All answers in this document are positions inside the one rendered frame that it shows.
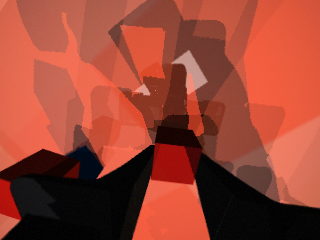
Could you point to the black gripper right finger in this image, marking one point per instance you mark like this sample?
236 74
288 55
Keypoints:
233 210

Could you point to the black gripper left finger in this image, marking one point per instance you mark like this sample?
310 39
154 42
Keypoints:
111 203

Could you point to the blue cube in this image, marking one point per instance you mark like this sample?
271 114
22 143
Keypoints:
90 167

